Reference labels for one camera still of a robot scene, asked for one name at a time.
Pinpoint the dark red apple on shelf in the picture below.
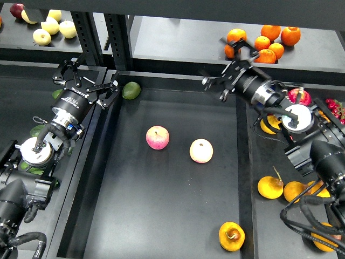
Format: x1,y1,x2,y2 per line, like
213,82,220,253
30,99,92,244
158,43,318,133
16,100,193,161
10,3,24,19

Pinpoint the yellow pear shelf front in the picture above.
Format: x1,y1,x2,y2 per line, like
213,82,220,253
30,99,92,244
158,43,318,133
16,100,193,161
32,29,51,46

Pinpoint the black tray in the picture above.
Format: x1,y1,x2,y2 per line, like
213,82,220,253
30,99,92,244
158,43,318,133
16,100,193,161
236,98,344,258
1,61,107,258
47,69,258,259

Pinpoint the orange front bottom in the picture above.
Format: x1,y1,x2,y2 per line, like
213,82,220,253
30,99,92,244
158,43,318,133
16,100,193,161
254,49,276,64

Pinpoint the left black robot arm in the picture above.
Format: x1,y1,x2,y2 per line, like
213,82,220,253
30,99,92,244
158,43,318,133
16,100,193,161
1,52,119,258

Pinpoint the orange right small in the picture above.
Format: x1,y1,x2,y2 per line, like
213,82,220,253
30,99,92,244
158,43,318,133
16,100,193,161
268,43,285,60

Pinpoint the orange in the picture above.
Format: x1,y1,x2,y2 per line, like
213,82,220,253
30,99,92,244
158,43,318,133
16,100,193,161
260,25,281,42
224,44,235,59
226,28,247,43
254,49,276,64
280,26,301,46

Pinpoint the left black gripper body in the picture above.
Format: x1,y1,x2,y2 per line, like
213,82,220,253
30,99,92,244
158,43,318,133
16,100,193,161
52,80,97,124

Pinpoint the green avocado lower pile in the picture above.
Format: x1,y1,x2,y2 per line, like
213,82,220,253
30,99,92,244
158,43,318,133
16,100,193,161
20,162,30,171

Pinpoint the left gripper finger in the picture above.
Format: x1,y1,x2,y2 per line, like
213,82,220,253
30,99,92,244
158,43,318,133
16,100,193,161
52,52,86,88
85,77,120,109

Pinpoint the red pomegranate fruit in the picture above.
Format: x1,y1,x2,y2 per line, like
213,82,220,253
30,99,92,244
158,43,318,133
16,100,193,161
288,88,312,106

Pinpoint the yellow pear upper right tray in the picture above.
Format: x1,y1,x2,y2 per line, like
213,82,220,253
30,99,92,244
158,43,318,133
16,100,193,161
260,115,281,135

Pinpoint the black right tray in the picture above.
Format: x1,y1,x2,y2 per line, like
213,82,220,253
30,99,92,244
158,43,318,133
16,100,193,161
236,98,344,258

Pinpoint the orange far left bottom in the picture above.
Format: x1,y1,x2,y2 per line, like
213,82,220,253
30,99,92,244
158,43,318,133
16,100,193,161
224,44,235,59

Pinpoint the orange far left top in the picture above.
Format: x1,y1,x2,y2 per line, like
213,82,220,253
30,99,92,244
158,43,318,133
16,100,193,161
226,28,247,43

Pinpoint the green avocado at tray corner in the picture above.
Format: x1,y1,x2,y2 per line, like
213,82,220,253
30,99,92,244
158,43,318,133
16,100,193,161
122,81,141,100

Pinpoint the pale yellow pink apple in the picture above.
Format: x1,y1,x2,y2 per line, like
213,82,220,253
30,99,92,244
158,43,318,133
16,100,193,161
189,139,213,163

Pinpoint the black centre tray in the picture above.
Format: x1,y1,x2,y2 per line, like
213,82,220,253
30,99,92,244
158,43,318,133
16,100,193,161
47,69,258,259

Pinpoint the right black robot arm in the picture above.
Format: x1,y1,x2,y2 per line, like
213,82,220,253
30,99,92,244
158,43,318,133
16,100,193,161
202,39,344,254

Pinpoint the yellow pear shelf middle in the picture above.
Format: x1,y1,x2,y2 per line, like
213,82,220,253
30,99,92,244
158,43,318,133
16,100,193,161
41,17,59,35

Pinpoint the yellow pear shelf top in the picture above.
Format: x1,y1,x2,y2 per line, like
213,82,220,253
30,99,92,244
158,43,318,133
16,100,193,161
48,9,62,22

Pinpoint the yellow pear under label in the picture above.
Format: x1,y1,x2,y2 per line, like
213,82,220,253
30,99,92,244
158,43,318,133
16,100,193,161
21,9,38,24

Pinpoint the yellow pear shelf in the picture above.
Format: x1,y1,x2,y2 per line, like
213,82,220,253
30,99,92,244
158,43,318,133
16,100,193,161
59,20,77,39
32,29,51,46
41,17,59,35
48,9,62,22

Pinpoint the black metal shelf upright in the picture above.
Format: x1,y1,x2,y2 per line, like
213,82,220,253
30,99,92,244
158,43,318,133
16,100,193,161
71,11,134,71

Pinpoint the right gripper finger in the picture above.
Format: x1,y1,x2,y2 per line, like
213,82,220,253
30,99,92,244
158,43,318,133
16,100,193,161
219,37,260,66
198,70,234,102

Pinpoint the orange top right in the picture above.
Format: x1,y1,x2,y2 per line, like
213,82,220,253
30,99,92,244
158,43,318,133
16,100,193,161
280,26,301,46

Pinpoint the yellow pear behind arm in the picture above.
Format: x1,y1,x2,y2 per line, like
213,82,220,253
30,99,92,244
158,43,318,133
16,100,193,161
308,180,330,197

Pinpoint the pink red apple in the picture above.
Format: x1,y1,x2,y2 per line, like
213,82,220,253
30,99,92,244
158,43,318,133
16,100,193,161
146,125,170,150

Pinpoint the green avocado left tray top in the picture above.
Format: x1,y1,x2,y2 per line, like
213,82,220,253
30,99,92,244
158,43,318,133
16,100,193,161
52,89,63,100

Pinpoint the orange small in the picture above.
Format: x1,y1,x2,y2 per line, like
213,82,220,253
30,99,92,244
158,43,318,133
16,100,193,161
254,36,271,51
268,43,285,60

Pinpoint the yellow pear shelf right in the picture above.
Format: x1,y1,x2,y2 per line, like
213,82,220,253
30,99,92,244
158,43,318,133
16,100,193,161
59,20,77,39

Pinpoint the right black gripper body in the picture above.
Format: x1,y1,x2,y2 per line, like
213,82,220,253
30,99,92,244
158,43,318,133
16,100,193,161
220,60,272,104

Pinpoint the orange top middle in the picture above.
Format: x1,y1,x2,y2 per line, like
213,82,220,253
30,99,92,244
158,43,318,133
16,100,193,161
260,25,281,42

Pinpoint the black left tray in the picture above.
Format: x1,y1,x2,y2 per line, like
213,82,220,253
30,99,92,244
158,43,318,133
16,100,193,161
1,61,107,258

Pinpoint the orange centre small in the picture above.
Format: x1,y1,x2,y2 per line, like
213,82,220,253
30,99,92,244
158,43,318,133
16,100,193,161
254,36,271,51

